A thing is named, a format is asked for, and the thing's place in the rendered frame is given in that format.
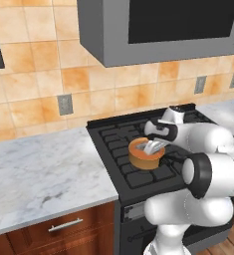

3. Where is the grey microwave with dark window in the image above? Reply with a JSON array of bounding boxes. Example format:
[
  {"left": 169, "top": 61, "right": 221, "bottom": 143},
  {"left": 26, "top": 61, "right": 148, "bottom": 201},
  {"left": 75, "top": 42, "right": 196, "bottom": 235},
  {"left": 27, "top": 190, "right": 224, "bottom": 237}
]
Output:
[{"left": 76, "top": 0, "right": 234, "bottom": 69}]

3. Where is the brown wooden drawer front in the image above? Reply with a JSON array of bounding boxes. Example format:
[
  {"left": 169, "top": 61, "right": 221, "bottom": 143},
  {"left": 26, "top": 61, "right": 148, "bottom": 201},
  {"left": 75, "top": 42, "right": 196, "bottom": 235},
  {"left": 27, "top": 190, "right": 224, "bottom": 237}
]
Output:
[{"left": 4, "top": 202, "right": 117, "bottom": 251}]

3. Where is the black stove with oven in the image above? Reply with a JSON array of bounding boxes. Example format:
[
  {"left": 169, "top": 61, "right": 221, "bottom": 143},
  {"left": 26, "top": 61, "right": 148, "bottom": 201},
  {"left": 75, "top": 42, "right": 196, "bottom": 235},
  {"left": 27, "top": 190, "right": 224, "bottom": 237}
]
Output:
[{"left": 86, "top": 103, "right": 234, "bottom": 255}]

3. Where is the orange saucepan with dark handle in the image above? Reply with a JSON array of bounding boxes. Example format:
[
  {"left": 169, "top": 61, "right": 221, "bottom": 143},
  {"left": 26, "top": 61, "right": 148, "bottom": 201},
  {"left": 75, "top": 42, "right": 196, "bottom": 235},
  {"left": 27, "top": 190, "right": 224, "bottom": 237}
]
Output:
[{"left": 127, "top": 136, "right": 186, "bottom": 171}]

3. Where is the grey marinade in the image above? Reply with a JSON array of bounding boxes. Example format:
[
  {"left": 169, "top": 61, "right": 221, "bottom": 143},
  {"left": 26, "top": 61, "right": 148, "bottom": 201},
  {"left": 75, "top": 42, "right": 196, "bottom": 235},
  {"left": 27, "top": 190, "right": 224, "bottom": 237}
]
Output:
[{"left": 134, "top": 139, "right": 149, "bottom": 151}]

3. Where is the black oven door handle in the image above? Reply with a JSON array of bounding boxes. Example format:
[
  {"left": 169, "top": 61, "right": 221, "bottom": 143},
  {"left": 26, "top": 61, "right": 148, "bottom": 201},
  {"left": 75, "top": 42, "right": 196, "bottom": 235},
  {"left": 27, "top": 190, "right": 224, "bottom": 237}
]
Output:
[{"left": 126, "top": 227, "right": 158, "bottom": 243}]

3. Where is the silver drawer handle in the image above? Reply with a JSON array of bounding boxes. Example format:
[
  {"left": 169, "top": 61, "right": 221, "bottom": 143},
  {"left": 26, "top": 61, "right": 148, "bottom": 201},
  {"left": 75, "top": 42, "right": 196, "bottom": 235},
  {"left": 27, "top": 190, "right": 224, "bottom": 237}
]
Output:
[{"left": 47, "top": 217, "right": 85, "bottom": 233}]

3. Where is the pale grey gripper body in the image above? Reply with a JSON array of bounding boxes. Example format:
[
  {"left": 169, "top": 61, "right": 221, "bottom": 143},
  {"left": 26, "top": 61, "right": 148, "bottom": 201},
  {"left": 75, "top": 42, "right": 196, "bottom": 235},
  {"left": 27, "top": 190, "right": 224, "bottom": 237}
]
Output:
[{"left": 143, "top": 138, "right": 166, "bottom": 156}]

